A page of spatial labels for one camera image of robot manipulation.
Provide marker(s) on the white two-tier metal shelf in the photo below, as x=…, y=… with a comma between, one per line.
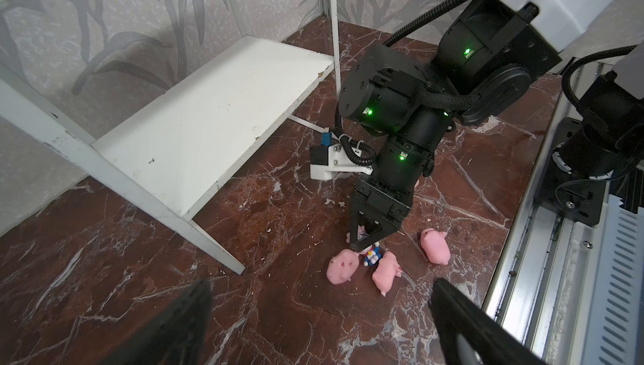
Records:
x=160, y=100

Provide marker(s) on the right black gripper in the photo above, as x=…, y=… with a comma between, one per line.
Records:
x=385, y=210

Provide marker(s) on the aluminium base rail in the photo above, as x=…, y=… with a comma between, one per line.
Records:
x=569, y=292

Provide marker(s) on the pink hooded Doraemon figure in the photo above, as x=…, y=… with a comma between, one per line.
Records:
x=372, y=256

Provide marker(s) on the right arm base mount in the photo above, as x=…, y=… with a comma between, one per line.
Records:
x=577, y=167

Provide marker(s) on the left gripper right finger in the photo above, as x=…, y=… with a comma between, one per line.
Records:
x=467, y=335

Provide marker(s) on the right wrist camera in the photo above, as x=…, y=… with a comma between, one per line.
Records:
x=328, y=159

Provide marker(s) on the pink pig toy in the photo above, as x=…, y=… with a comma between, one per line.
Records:
x=361, y=234
x=435, y=246
x=388, y=269
x=342, y=267

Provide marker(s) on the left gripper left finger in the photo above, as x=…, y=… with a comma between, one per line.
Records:
x=175, y=336

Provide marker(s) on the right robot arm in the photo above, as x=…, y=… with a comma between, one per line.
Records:
x=467, y=60

